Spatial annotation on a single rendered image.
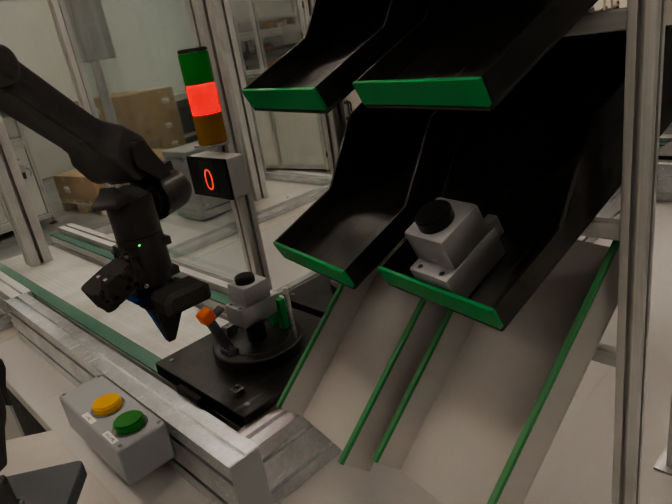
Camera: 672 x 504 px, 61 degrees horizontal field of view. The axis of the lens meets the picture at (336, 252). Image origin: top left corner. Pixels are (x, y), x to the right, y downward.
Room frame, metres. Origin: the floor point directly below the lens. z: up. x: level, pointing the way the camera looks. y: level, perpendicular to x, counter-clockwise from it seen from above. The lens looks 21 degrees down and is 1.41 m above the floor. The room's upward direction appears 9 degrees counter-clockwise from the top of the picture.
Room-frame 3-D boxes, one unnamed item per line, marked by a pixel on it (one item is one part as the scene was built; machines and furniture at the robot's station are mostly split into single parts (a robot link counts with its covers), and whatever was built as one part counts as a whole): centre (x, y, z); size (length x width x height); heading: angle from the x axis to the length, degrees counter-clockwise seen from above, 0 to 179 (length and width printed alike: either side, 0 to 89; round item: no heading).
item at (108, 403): (0.70, 0.36, 0.96); 0.04 x 0.04 x 0.02
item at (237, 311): (0.79, 0.13, 1.06); 0.08 x 0.04 x 0.07; 132
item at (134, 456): (0.70, 0.36, 0.93); 0.21 x 0.07 x 0.06; 42
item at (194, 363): (0.78, 0.14, 0.96); 0.24 x 0.24 x 0.02; 42
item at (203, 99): (1.00, 0.18, 1.33); 0.05 x 0.05 x 0.05
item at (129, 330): (1.02, 0.32, 0.91); 0.84 x 0.28 x 0.10; 42
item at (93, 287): (0.65, 0.27, 1.17); 0.07 x 0.07 x 0.06; 41
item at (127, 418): (0.65, 0.31, 0.96); 0.04 x 0.04 x 0.02
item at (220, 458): (0.88, 0.44, 0.91); 0.89 x 0.06 x 0.11; 42
